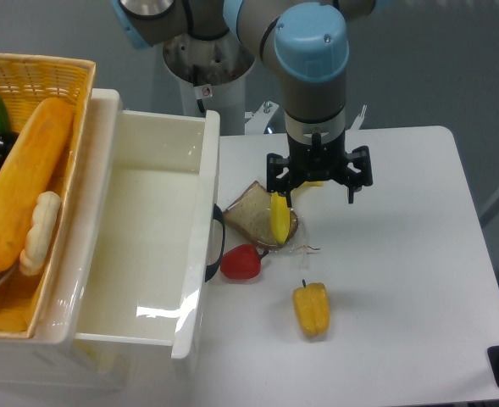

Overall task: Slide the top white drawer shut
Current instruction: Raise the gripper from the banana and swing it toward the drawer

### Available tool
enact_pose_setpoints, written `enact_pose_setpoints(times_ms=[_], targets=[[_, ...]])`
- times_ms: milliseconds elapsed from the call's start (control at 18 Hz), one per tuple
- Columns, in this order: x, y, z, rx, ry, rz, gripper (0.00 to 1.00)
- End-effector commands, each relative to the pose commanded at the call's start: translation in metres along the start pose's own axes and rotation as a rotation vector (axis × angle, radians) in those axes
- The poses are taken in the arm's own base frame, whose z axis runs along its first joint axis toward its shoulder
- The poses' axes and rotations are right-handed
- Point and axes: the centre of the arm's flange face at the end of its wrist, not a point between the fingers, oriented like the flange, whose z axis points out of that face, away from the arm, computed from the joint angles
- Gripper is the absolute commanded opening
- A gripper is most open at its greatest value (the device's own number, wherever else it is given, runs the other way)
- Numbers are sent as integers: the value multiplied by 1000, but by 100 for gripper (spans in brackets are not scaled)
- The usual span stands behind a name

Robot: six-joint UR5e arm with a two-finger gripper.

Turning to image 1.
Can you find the red bell pepper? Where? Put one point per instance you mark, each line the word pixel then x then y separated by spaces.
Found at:
pixel 242 262

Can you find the orange baguette loaf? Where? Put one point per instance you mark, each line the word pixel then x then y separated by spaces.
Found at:
pixel 27 171

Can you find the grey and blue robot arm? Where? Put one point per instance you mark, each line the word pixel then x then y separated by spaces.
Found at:
pixel 304 43

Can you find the white drawer cabinet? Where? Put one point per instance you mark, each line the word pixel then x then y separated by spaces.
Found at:
pixel 52 356

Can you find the yellow banana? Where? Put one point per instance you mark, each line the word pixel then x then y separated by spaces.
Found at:
pixel 282 225

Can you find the yellow wicker basket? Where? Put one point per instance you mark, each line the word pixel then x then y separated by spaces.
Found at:
pixel 25 81

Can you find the cream twisted pastry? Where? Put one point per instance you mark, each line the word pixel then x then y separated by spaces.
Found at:
pixel 44 218

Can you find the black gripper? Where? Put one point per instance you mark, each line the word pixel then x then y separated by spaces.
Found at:
pixel 319 161

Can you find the white top drawer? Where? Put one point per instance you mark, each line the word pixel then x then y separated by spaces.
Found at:
pixel 151 256

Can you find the yellow bell pepper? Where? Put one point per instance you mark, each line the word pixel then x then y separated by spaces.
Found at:
pixel 311 305

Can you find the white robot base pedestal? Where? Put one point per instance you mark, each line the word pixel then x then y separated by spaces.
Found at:
pixel 211 75

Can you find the brown bread slice in wrap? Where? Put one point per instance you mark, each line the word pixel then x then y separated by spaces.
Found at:
pixel 249 215

